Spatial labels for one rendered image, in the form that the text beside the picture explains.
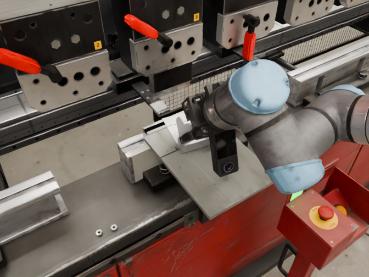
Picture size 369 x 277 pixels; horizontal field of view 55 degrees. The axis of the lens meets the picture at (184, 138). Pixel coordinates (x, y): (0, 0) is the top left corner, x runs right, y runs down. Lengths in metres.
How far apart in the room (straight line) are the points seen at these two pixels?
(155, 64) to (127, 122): 1.75
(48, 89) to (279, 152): 0.38
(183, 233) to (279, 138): 0.52
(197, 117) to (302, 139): 0.22
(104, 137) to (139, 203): 1.52
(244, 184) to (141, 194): 0.27
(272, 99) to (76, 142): 1.97
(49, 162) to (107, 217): 1.47
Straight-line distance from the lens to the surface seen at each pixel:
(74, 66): 0.62
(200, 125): 0.66
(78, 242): 0.82
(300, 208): 1.00
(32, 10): 0.58
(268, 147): 0.50
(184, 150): 0.77
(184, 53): 0.72
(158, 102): 0.91
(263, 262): 1.74
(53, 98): 0.64
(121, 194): 0.87
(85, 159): 2.23
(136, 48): 0.66
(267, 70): 0.49
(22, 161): 2.35
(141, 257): 0.92
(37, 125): 1.01
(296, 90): 1.12
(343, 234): 0.99
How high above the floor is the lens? 1.55
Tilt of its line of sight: 43 degrees down
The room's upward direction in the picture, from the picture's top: straight up
